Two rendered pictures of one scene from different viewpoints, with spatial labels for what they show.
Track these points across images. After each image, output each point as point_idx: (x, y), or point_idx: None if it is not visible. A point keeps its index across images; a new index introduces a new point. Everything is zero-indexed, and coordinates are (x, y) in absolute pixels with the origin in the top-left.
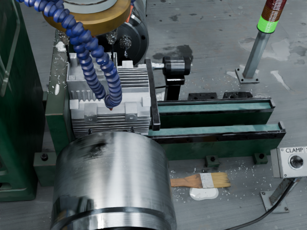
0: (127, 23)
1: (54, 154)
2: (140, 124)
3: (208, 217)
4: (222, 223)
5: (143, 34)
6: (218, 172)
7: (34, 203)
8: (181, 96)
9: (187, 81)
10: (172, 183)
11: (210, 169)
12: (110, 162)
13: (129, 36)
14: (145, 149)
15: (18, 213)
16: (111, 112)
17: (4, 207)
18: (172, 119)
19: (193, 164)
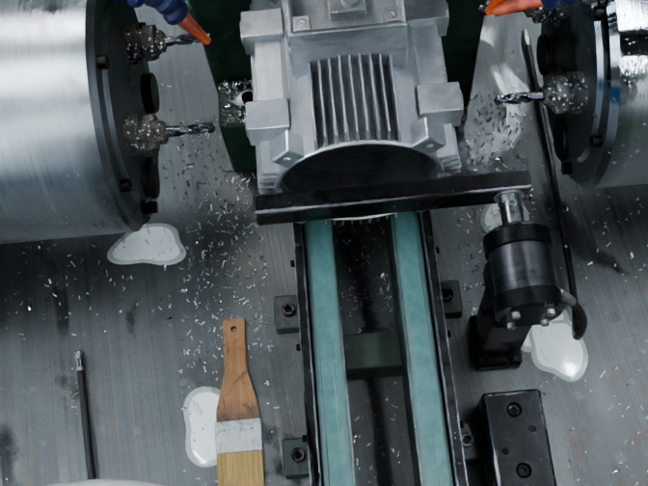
0: (600, 62)
1: None
2: (256, 166)
3: (134, 428)
4: (115, 466)
5: (602, 136)
6: (268, 476)
7: (196, 50)
8: (565, 388)
9: (639, 412)
10: (231, 341)
11: (279, 453)
12: (1, 27)
13: (587, 97)
14: (47, 105)
15: (175, 26)
16: (258, 74)
17: None
18: (399, 320)
19: (292, 403)
